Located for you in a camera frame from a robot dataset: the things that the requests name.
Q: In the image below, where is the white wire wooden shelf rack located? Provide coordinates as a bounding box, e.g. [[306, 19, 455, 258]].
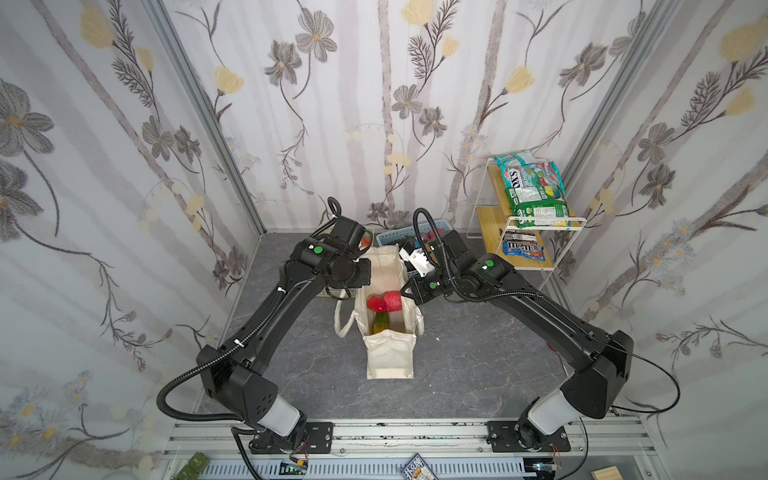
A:
[[465, 157, 587, 287]]

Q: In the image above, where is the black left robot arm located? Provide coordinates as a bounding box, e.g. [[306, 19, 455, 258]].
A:
[[156, 198, 372, 451]]

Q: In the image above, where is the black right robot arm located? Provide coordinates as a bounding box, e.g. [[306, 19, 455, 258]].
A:
[[401, 208, 634, 451]]

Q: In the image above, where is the green skittles candy bag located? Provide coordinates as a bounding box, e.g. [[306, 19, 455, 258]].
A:
[[494, 151, 570, 228]]

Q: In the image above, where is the cream floral tote bag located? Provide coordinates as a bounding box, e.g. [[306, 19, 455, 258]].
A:
[[334, 245, 424, 380]]

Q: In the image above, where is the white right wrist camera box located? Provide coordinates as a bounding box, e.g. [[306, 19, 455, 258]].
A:
[[399, 239, 435, 277]]

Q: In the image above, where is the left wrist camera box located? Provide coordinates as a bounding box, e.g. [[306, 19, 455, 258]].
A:
[[327, 216, 366, 250]]

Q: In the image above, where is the blue m&m candy packet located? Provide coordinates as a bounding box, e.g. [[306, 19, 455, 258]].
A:
[[502, 232, 546, 262]]

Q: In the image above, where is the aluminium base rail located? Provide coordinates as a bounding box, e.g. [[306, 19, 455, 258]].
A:
[[152, 416, 670, 479]]

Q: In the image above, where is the pink dragon fruit toy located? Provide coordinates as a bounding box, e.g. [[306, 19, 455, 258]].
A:
[[383, 291, 402, 312]]

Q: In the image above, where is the green cucumber toy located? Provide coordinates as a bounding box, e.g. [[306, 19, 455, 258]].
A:
[[371, 312, 391, 335]]

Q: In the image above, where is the blue plastic vegetable basket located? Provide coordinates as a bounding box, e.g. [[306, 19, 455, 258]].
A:
[[374, 219, 453, 247]]

